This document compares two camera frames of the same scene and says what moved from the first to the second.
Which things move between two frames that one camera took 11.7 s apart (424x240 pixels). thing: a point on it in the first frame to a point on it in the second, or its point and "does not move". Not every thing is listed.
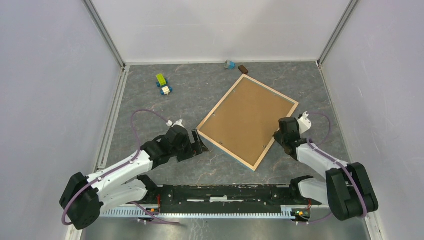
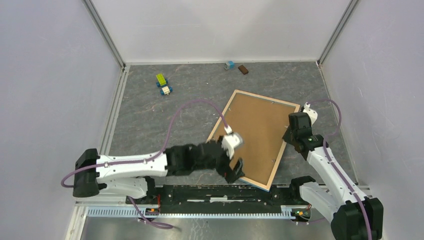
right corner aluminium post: [346, 15] does not move
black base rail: [281, 197] does not move
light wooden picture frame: [248, 165] to [261, 122]
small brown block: [243, 69] does not move
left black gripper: [197, 148] to [231, 174]
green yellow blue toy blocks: [162, 81] does not move
